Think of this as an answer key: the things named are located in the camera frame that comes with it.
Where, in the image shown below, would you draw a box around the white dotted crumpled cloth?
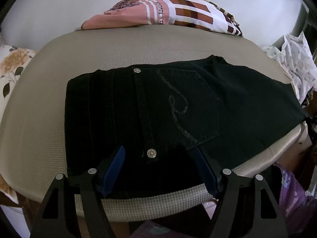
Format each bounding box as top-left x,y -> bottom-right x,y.
262,32 -> 316,103

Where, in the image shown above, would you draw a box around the pink plaid folded blanket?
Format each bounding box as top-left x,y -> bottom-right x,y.
81,0 -> 242,36

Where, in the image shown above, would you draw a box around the black pants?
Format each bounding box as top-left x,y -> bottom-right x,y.
64,55 -> 305,199

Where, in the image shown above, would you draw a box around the floral pillow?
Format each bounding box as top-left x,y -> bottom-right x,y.
1,45 -> 36,119

